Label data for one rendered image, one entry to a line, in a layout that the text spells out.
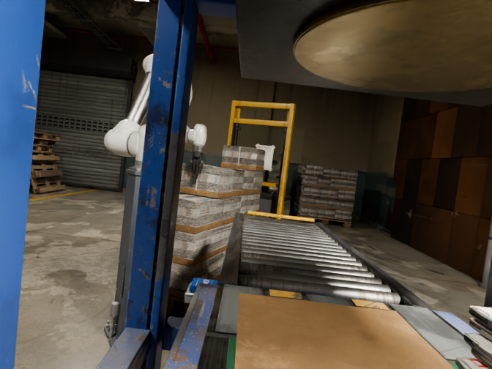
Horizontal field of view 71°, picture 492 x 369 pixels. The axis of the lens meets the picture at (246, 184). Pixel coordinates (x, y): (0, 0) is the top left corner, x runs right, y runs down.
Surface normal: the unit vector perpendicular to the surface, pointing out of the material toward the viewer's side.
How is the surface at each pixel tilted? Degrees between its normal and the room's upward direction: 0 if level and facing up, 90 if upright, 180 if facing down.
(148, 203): 90
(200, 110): 90
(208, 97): 90
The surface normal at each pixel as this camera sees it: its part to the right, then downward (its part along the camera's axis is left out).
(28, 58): 0.99, 0.12
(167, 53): 0.00, 0.05
